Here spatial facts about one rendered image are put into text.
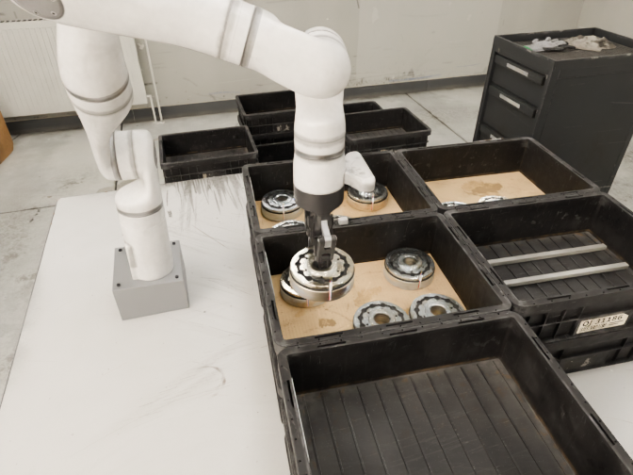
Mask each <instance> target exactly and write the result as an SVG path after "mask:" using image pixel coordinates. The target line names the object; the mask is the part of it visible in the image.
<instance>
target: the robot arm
mask: <svg viewBox="0 0 633 475"><path fill-rule="evenodd" d="M10 1H11V2H12V3H14V4H15V5H16V6H17V7H19V8H21V9H23V10H25V11H26V12H28V13H30V14H32V15H35V16H37V17H39V18H42V19H44V20H47V21H50V22H53V23H57V63H58V69H59V73H60V77H61V80H62V83H63V85H64V87H65V90H66V91H67V93H68V95H69V97H70V100H71V102H72V104H73V106H74V108H75V110H76V112H77V114H78V116H79V118H80V120H81V123H82V124H83V126H84V128H85V130H86V133H87V136H88V139H89V144H90V147H91V150H92V152H93V155H94V158H95V161H96V164H97V168H98V169H99V171H100V173H101V174H102V176H103V177H104V178H106V179H108V180H130V179H137V180H136V181H134V182H132V183H130V184H128V185H125V186H124V187H122V188H120V189H119V190H118V191H117V193H116V195H115V205H116V208H117V212H118V216H119V220H120V224H121V228H122V235H123V239H124V248H125V250H126V253H127V258H128V262H129V266H130V270H131V273H132V275H131V277H133V280H137V279H139V280H144V281H153V280H158V279H161V278H163V277H165V276H167V275H168V274H169V273H170V272H171V271H172V269H173V257H172V252H171V246H170V236H169V230H168V225H167V219H166V213H165V207H164V203H163V197H162V192H161V187H160V182H159V174H158V164H157V155H156V148H155V141H154V138H153V136H152V134H151V133H150V132H149V131H148V130H126V131H114V130H115V129H116V128H117V127H118V126H119V125H120V124H121V122H122V121H123V120H124V118H125V117H126V116H127V114H128V112H129V110H130V108H131V106H132V104H133V100H134V93H133V88H132V84H131V80H130V76H129V73H128V70H127V66H126V63H125V60H124V56H123V52H122V46H121V42H120V38H119V35H120V36H125V37H130V38H137V39H143V40H147V41H158V42H163V43H167V44H171V45H176V46H180V47H184V48H186V49H190V50H194V51H197V52H200V53H204V54H207V55H209V56H211V57H216V58H219V59H222V60H225V61H228V62H230V63H233V64H235V65H238V66H240V64H241V67H244V68H248V69H252V70H255V71H257V72H258V73H260V74H262V75H264V76H266V77H267V78H269V79H271V80H273V81H275V82H276V83H278V84H280V85H282V86H284V87H286V88H288V89H290V90H292V91H294V92H295V97H296V115H295V125H294V141H295V154H294V161H293V179H294V201H295V203H296V204H297V206H299V207H300V208H302V209H304V210H303V211H304V225H305V227H306V229H307V232H306V234H307V236H308V237H309V238H308V247H312V246H314V259H315V267H316V268H319V269H327V268H328V267H329V260H333V255H334V250H335V245H336V241H337V237H336V235H333V225H334V219H333V214H331V213H332V212H333V211H334V210H335V209H336V208H338V207H339V206H340V205H341V204H342V203H343V201H344V191H345V184H347V185H350V186H352V187H354V188H356V189H358V190H360V191H362V192H368V191H372V190H374V188H375V177H374V175H373V174H372V172H371V170H370V169H369V168H368V166H367V165H366V163H365V161H364V159H363V157H362V156H361V154H360V153H358V152H349V153H347V154H346V155H345V134H346V122H345V114H344V109H343V96H344V88H345V87H346V86H347V84H348V82H349V79H350V73H351V65H350V60H349V55H348V52H347V49H346V46H345V44H344V42H343V40H342V39H341V38H340V36H339V35H338V34H337V33H336V32H334V31H333V30H331V29H329V28H328V27H324V26H316V27H312V28H310V29H308V30H306V31H305V32H302V31H299V30H298V29H295V28H293V27H290V26H288V25H284V24H283V23H281V22H280V21H279V20H278V18H277V17H276V16H275V15H273V14H272V13H270V12H268V11H267V10H265V9H262V8H259V7H255V6H254V5H251V4H249V3H246V2H243V1H241V0H10Z"/></svg>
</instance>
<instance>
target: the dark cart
mask: <svg viewBox="0 0 633 475"><path fill-rule="evenodd" d="M578 35H582V36H583V37H586V36H595V37H596V38H597V39H601V38H603V37H605V38H606V39H607V40H608V41H610V42H611V43H613V44H614V45H615V46H616V48H611V49H601V50H600V52H595V51H590V50H582V49H569V48H566V49H564V51H539V52H535V51H532V50H530V49H528V48H526V47H524V46H525V45H531V44H532V41H533V40H535V39H540V40H541V41H543V40H545V37H550V38H551V41H552V40H554V39H559V41H564V40H566V39H570V38H572V37H576V36H578ZM632 136H633V39H631V38H629V37H626V36H623V35H619V34H616V33H613V32H610V31H607V30H605V29H601V28H598V27H587V28H575V29H563V30H552V31H540V32H528V33H516V34H505V35H495V37H494V42H493V47H492V52H491V56H490V60H489V65H488V70H487V74H486V78H485V83H484V88H483V93H482V96H481V101H480V106H479V114H478V118H477V123H476V128H475V133H474V137H473V141H479V140H487V139H499V138H503V139H512V138H522V137H529V138H533V139H535V140H537V141H538V142H539V143H541V144H542V146H544V147H545V148H547V149H548V150H549V151H551V152H552V153H553V154H555V155H556V156H558V157H559V158H560V159H562V160H563V161H565V162H566V163H567V164H569V165H570V166H571V167H573V168H574V169H575V170H577V171H578V172H580V173H581V174H583V175H584V176H585V177H587V178H588V179H589V180H591V181H592V182H593V183H595V184H596V185H597V186H598V187H599V188H600V191H601V192H605V193H609V190H610V187H611V185H612V183H613V180H614V178H615V176H616V173H617V171H618V169H619V167H620V165H621V162H622V160H623V158H624V155H625V152H626V149H627V147H628V144H629V142H630V141H631V138H632Z"/></svg>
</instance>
